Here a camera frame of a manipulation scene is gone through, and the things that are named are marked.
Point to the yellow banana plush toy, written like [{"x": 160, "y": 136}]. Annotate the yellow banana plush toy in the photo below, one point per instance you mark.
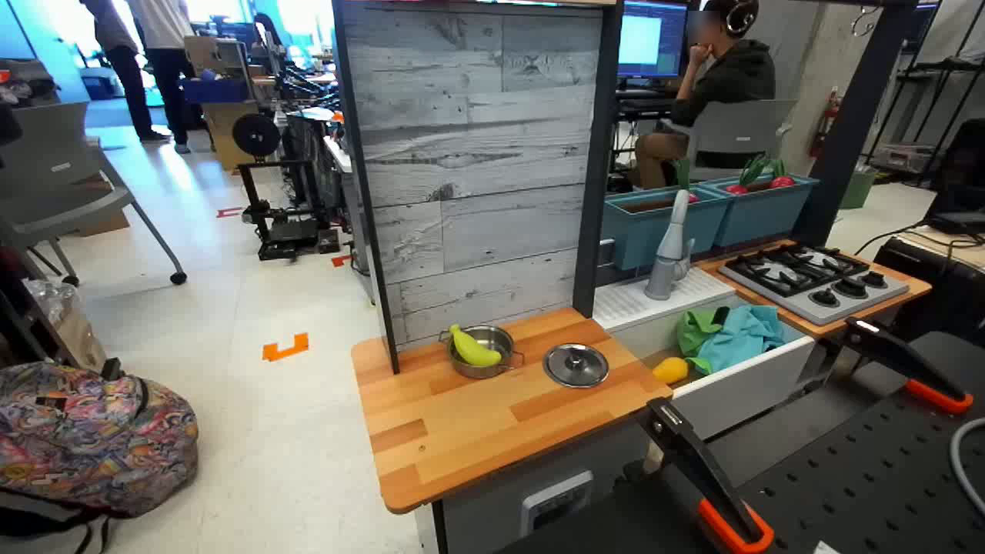
[{"x": 475, "y": 345}]

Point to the steel pot lid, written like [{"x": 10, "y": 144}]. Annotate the steel pot lid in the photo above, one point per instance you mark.
[{"x": 578, "y": 363}]

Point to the small steel pot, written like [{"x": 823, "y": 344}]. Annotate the small steel pot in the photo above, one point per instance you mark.
[{"x": 503, "y": 344}]

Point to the grey toy faucet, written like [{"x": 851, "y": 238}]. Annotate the grey toy faucet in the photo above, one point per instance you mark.
[{"x": 673, "y": 257}]

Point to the white toy sink basin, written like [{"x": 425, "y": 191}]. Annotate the white toy sink basin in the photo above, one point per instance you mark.
[{"x": 710, "y": 398}]

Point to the left red radish toy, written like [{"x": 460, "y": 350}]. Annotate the left red radish toy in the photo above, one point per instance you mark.
[{"x": 762, "y": 174}]

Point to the toy gas stove top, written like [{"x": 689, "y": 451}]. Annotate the toy gas stove top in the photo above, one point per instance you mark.
[{"x": 815, "y": 282}]

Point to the left teal planter box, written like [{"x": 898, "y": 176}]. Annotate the left teal planter box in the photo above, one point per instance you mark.
[{"x": 639, "y": 219}]

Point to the teal planter box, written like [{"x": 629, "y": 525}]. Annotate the teal planter box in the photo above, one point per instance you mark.
[
  {"x": 759, "y": 212},
  {"x": 639, "y": 219}
]

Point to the green cloth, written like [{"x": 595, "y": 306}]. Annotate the green cloth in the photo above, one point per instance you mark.
[{"x": 698, "y": 338}]

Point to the teal cloth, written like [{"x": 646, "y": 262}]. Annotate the teal cloth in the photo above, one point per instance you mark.
[{"x": 750, "y": 334}]

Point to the right teal planter box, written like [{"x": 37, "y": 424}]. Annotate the right teal planter box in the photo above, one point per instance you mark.
[{"x": 759, "y": 212}]

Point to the computer monitor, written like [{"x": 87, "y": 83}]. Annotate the computer monitor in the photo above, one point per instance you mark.
[{"x": 650, "y": 42}]

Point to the seated person with headphones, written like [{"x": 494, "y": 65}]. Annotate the seated person with headphones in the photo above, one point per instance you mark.
[{"x": 725, "y": 65}]

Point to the near black orange clamp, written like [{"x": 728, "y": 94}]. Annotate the near black orange clamp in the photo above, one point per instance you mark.
[{"x": 725, "y": 516}]

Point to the black orange clamp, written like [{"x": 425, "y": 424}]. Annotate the black orange clamp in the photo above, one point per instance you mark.
[
  {"x": 920, "y": 380},
  {"x": 725, "y": 516}
]

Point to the standing person dark trousers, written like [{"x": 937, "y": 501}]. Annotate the standing person dark trousers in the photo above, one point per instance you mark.
[{"x": 160, "y": 27}]

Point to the colourful patterned backpack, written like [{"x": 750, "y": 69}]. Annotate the colourful patterned backpack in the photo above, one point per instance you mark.
[{"x": 117, "y": 445}]

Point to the far black orange clamp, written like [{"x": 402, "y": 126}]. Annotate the far black orange clamp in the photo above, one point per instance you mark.
[{"x": 920, "y": 380}]

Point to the grey office chair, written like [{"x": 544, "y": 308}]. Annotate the grey office chair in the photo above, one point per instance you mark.
[{"x": 56, "y": 179}]

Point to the black 3d printer frame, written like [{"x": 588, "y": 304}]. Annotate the black 3d printer frame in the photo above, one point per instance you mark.
[{"x": 299, "y": 227}]

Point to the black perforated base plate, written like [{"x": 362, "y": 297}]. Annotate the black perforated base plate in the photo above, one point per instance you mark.
[{"x": 895, "y": 477}]

